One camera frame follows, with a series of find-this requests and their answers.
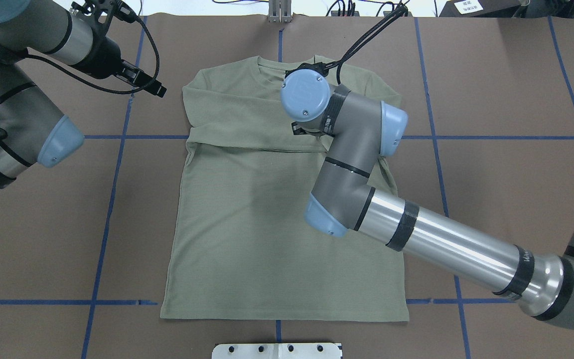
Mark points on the white mast base plate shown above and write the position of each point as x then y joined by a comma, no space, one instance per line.
278,351

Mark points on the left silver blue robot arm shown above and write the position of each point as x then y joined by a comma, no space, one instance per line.
33,130

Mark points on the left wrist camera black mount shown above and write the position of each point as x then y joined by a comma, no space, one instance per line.
99,14

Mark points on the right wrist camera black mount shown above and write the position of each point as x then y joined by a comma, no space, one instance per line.
321,68

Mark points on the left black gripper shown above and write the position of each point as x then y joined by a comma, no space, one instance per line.
104,61

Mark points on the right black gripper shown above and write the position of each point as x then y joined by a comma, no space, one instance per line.
296,128

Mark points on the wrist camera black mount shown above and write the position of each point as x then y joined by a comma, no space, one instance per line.
321,68
99,14

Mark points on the brown paper table cover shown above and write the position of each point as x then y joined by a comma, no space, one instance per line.
84,246

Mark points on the aluminium frame post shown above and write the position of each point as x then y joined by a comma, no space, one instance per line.
279,11

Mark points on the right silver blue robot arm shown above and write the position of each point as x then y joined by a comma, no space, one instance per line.
364,130

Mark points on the olive green long-sleeve shirt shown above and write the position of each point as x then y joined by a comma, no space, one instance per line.
242,249

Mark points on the black power box with label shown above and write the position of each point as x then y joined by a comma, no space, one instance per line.
480,8

